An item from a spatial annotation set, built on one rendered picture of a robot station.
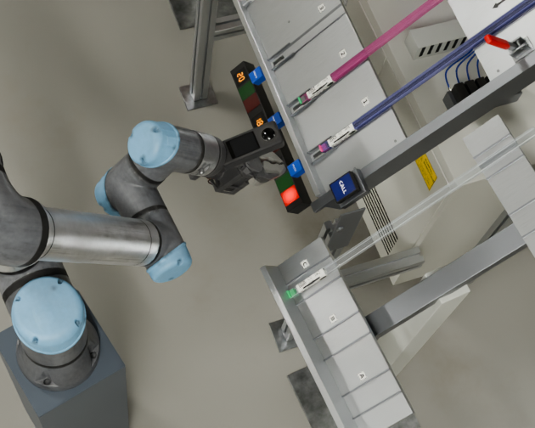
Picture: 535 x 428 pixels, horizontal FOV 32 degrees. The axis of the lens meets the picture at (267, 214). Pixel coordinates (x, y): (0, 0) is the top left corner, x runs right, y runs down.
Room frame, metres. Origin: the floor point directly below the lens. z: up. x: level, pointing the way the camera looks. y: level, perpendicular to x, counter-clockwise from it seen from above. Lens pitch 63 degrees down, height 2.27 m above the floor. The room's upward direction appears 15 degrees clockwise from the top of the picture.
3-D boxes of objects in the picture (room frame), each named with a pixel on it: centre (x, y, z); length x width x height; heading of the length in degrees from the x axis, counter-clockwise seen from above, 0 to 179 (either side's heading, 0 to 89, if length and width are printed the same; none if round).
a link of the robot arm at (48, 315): (0.47, 0.31, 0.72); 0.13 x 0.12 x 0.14; 41
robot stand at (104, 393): (0.47, 0.31, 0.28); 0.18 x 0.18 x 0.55; 48
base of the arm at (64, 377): (0.47, 0.31, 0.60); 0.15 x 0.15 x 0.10
